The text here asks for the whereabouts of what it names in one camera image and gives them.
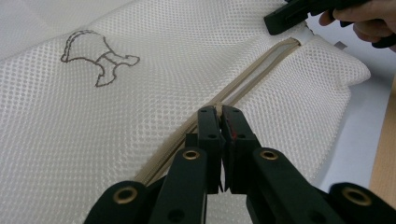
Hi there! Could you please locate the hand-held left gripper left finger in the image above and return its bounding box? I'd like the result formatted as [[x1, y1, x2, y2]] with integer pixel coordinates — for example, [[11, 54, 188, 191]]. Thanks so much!
[[185, 105, 226, 194]]

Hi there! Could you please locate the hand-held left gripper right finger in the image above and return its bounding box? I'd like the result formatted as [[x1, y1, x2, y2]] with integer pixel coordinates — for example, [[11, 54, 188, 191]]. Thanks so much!
[[220, 105, 262, 195]]

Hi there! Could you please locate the cream mesh laundry bag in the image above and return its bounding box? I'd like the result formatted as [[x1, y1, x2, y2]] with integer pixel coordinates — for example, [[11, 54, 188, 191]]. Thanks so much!
[[0, 0, 372, 224]]

